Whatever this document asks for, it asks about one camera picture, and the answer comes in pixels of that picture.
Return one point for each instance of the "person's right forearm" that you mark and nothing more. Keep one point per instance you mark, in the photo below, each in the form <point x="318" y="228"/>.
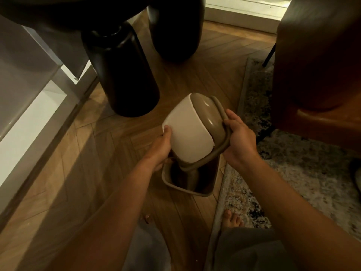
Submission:
<point x="296" y="217"/>

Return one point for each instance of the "person's right fingers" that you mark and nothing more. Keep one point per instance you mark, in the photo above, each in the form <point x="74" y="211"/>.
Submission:
<point x="230" y="117"/>

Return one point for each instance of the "taupe open waste bin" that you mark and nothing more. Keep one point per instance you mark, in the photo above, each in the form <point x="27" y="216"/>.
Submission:
<point x="207" y="184"/>

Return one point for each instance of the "thick black table leg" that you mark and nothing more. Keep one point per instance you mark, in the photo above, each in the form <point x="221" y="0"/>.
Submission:
<point x="176" y="28"/>
<point x="127" y="76"/>

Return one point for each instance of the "white bin with taupe lid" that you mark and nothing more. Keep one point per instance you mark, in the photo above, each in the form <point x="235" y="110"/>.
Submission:
<point x="189" y="129"/>

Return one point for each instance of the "white baseboard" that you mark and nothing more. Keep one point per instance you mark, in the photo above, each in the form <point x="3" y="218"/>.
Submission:
<point x="242" y="14"/>

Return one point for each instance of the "white low cabinet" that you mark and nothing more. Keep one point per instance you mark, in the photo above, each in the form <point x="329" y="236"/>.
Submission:
<point x="25" y="110"/>

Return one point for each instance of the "brown leather armchair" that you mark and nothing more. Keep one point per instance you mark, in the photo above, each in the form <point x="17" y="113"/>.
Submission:
<point x="318" y="67"/>

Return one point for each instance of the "person's right foot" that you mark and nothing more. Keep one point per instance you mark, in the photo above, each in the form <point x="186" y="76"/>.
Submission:
<point x="231" y="219"/>

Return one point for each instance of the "person's left forearm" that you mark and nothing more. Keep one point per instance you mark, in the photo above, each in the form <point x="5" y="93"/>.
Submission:
<point x="112" y="217"/>

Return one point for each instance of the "grey shorts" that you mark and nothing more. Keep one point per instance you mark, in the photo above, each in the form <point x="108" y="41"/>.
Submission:
<point x="248" y="251"/>

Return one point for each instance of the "person's left hand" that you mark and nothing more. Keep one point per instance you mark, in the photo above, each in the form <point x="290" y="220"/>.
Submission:
<point x="159" y="150"/>

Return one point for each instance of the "person's right hand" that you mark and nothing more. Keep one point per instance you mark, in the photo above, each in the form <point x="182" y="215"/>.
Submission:
<point x="242" y="143"/>

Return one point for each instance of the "dark table top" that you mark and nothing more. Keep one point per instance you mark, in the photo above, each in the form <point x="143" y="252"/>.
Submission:
<point x="56" y="11"/>

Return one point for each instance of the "person's left thumb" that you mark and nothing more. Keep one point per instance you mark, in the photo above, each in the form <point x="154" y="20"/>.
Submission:
<point x="167" y="135"/>

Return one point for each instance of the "grey patterned rug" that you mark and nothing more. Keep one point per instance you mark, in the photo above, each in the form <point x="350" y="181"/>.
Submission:
<point x="310" y="172"/>

